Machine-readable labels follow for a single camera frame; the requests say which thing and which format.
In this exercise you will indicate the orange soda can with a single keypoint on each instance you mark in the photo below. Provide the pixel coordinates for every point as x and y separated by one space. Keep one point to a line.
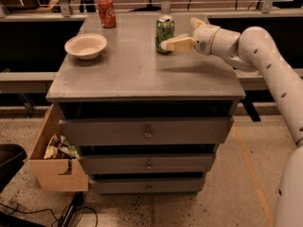
106 13

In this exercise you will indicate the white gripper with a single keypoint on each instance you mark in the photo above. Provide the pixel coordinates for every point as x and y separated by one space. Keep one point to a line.
204 39

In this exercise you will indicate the grey drawer cabinet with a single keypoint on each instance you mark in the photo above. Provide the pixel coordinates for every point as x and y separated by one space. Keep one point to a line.
130 80

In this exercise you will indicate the wooden side drawer box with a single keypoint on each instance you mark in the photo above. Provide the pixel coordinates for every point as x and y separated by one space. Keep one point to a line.
61 175

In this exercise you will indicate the snack bags in wooden box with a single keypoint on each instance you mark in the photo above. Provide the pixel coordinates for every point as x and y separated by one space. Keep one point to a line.
58 147

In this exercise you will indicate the black object at left edge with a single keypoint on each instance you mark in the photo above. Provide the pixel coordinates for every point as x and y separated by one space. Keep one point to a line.
12 158

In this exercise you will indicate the middle grey drawer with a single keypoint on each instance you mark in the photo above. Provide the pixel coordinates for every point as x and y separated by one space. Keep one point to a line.
146 163

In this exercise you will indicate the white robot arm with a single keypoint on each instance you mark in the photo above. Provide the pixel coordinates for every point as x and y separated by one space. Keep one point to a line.
254 49

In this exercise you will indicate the top grey drawer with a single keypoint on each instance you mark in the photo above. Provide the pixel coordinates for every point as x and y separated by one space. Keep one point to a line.
126 132

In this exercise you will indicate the grey drawer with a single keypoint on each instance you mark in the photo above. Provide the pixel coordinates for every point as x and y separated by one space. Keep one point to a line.
135 186
146 163
126 132

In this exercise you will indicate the green soda can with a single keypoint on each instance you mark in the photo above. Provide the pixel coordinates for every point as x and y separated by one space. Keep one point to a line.
164 31

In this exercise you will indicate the black power strip on floor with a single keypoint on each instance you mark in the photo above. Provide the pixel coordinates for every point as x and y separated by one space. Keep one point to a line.
71 209

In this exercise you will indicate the bottom grey drawer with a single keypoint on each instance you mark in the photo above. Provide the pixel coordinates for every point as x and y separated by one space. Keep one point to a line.
135 186

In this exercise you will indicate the white paper bowl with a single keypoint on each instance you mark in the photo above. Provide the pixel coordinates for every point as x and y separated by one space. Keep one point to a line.
86 46

